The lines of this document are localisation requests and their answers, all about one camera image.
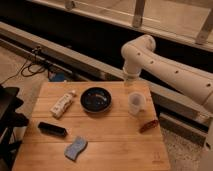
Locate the brown hair clip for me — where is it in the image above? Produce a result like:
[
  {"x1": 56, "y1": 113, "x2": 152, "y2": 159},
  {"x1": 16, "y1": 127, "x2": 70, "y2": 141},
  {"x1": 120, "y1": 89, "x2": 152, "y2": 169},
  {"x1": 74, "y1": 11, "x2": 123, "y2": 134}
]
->
[{"x1": 139, "y1": 120, "x2": 158, "y2": 133}]

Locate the dark blue bowl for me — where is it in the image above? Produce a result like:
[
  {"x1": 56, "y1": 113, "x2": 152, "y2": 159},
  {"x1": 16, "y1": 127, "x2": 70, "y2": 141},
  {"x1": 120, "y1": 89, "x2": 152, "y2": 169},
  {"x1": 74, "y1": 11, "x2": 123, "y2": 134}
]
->
[{"x1": 80, "y1": 87, "x2": 112, "y2": 113}]

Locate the blue object on floor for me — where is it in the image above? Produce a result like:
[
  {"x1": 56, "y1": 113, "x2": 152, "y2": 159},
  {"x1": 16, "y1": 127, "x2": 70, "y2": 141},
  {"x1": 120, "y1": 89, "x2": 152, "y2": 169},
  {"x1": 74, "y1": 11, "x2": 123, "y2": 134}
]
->
[{"x1": 50, "y1": 74, "x2": 65, "y2": 82}]

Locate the black rectangular box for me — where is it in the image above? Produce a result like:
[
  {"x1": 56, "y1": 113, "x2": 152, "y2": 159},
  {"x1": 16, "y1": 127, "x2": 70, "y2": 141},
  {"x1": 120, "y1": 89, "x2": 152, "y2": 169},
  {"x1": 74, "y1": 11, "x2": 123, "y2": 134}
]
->
[{"x1": 38, "y1": 122, "x2": 67, "y2": 137}]

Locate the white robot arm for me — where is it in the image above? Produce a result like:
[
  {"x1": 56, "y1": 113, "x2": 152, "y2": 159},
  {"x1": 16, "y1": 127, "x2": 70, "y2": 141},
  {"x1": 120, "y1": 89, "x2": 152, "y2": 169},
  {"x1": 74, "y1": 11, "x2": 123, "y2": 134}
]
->
[{"x1": 121, "y1": 34, "x2": 213, "y2": 171}]

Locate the black floor cable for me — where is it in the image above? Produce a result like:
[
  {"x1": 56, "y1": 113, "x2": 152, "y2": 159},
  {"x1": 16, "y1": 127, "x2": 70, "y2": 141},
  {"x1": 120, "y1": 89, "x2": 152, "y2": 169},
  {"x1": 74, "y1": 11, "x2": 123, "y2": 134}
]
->
[{"x1": 0, "y1": 57, "x2": 54, "y2": 86}]

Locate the wooden folding table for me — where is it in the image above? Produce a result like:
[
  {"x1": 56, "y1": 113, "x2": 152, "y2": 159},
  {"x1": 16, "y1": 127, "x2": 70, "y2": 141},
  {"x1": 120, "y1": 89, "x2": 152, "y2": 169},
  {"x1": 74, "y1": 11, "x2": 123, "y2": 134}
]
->
[{"x1": 12, "y1": 81, "x2": 170, "y2": 171}]

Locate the white tube bottle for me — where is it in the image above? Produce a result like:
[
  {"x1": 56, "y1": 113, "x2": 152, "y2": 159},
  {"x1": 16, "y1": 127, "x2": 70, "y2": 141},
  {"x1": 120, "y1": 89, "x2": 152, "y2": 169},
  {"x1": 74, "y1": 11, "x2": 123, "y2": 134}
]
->
[{"x1": 50, "y1": 90, "x2": 76, "y2": 119}]

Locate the blue sponge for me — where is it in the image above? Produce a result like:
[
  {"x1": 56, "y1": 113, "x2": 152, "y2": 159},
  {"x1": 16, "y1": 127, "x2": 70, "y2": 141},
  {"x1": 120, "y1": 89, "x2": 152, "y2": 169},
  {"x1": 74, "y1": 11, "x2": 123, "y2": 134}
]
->
[{"x1": 64, "y1": 136, "x2": 88, "y2": 161}]

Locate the black chair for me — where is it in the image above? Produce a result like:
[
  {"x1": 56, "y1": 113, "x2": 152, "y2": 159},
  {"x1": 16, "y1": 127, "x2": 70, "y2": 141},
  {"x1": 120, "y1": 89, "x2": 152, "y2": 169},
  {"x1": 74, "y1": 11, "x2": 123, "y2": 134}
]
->
[{"x1": 0, "y1": 84, "x2": 29, "y2": 170}]

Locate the translucent plastic cup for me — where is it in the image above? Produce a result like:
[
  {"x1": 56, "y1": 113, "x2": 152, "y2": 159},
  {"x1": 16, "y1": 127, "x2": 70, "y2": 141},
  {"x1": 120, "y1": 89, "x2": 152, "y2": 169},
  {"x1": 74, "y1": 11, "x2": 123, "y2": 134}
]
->
[{"x1": 128, "y1": 92, "x2": 146, "y2": 116}]

